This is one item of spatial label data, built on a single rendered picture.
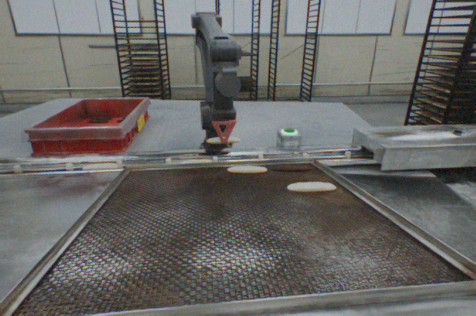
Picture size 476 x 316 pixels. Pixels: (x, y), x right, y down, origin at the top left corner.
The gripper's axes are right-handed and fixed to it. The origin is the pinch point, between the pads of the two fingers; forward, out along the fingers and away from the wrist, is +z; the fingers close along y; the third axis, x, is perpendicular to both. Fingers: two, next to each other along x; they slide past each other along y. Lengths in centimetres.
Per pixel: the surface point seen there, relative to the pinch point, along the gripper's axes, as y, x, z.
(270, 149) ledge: -6.1, 15.8, 7.0
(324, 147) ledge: -6.2, 34.1, 7.0
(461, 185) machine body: 14, 67, 12
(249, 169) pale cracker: 16.3, 5.2, 2.4
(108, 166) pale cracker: 0.4, -33.6, 7.3
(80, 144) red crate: -18, -48, 7
